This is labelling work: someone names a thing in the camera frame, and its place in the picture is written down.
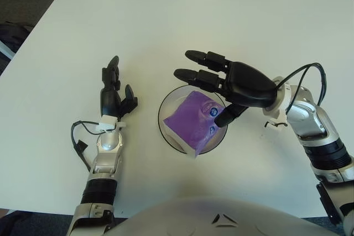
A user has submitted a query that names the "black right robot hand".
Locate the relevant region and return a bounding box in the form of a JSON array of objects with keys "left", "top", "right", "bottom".
[{"left": 173, "top": 50, "right": 279, "bottom": 128}]

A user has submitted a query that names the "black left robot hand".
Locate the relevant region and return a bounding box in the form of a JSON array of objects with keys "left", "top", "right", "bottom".
[{"left": 100, "top": 55, "right": 138, "bottom": 122}]

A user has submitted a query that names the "purple tissue paper pack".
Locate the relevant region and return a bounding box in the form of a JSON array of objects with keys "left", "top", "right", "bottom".
[{"left": 162, "top": 91, "right": 225, "bottom": 160}]

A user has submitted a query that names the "white plate with black rim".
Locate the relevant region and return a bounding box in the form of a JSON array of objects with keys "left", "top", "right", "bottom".
[{"left": 158, "top": 85, "right": 229, "bottom": 154}]

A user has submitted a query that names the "black bag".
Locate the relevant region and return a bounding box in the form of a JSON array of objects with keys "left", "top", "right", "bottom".
[{"left": 0, "top": 21, "right": 35, "bottom": 51}]

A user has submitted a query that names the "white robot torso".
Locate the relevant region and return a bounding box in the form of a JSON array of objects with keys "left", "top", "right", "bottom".
[{"left": 105, "top": 197, "right": 346, "bottom": 236}]

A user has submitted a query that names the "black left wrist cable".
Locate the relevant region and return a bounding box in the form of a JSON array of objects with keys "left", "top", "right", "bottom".
[{"left": 70, "top": 120, "right": 102, "bottom": 172}]

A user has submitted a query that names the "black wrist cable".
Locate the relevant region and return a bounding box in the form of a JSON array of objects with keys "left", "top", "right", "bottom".
[
  {"left": 273, "top": 63, "right": 327, "bottom": 107},
  {"left": 70, "top": 120, "right": 102, "bottom": 172}
]

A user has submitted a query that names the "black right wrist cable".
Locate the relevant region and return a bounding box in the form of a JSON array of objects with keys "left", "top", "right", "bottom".
[{"left": 273, "top": 63, "right": 327, "bottom": 107}]

